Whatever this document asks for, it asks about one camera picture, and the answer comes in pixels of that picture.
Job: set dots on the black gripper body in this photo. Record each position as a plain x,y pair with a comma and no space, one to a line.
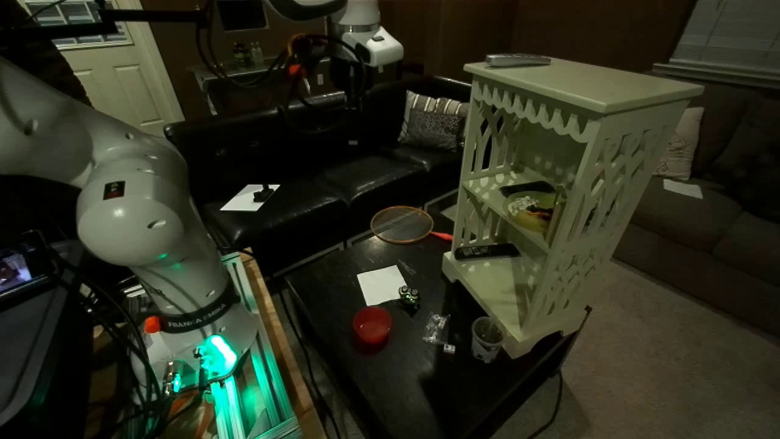
331,77

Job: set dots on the yellow-green plate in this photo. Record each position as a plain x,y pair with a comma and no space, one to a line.
532,216

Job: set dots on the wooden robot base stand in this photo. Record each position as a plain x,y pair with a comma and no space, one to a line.
280,380

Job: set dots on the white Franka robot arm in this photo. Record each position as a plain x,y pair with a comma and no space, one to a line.
137,209

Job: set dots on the white lattice wooden shelf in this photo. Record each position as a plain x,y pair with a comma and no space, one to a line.
569,88

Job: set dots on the dark patterned pillow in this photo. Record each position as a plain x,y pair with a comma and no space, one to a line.
432,119

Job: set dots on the black leather sofa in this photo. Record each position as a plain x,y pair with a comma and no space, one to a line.
324,186

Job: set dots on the small black object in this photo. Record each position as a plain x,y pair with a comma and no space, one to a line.
264,192

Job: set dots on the white paper sheet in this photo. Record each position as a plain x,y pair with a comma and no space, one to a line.
239,197

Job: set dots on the grey remote control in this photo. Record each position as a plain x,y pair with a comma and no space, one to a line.
518,59

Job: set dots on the white panel door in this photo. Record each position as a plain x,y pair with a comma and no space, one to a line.
122,81

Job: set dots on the black remote control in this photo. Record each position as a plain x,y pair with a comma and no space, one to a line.
486,248

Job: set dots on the small white cube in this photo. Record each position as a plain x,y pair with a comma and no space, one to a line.
449,346

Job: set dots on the small clear cup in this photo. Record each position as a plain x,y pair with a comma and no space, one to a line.
486,339

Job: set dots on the white bottle orange cap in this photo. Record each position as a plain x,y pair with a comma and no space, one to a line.
152,336

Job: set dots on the light shell print pillow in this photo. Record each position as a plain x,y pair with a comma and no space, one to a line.
680,146

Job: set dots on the small white paper note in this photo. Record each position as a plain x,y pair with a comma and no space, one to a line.
683,188

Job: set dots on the tablet screen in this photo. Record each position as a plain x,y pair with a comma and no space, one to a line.
16,272

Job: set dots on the window blinds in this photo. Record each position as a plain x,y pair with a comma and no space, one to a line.
732,39

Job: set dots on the grey fabric sofa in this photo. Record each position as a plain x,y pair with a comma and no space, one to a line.
714,245

